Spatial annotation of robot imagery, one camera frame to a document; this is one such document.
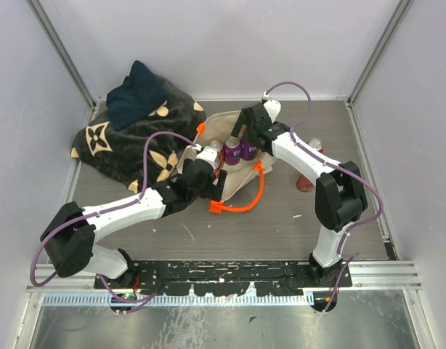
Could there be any purple soda can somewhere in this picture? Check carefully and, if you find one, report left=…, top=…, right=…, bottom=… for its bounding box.
left=240, top=140, right=257, bottom=161
left=224, top=136, right=242, bottom=166

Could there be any beige canvas tote bag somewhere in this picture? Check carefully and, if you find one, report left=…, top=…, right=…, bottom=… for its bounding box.
left=194, top=111, right=275, bottom=214

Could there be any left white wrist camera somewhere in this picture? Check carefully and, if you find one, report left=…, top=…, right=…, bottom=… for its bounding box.
left=195, top=145, right=219, bottom=169

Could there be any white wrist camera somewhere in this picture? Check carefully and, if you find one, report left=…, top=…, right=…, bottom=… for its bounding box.
left=195, top=145, right=219, bottom=169
left=261, top=97, right=281, bottom=123

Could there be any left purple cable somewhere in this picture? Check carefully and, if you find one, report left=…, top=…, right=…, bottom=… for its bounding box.
left=30, top=130, right=202, bottom=315

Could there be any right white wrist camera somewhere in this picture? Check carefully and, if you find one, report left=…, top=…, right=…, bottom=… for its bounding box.
left=261, top=97, right=281, bottom=123

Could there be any navy blue cloth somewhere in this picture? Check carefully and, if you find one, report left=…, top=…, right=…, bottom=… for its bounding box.
left=106, top=60, right=169, bottom=131

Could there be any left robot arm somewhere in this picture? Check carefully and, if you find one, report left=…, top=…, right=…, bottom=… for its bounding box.
left=41, top=159, right=224, bottom=288

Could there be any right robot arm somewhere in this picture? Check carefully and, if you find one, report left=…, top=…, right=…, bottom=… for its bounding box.
left=231, top=100, right=368, bottom=286

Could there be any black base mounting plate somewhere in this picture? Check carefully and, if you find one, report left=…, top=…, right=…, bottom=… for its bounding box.
left=106, top=260, right=340, bottom=297

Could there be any dark floral patterned blanket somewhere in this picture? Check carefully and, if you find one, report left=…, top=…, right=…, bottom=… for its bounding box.
left=70, top=75, right=206, bottom=193

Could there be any aluminium front rail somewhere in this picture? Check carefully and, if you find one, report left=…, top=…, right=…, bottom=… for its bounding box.
left=26, top=260, right=421, bottom=309

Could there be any red soda can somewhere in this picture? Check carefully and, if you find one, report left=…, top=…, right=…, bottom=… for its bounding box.
left=214, top=158, right=222, bottom=173
left=308, top=137, right=324, bottom=153
left=208, top=140, right=223, bottom=153
left=296, top=174, right=314, bottom=192

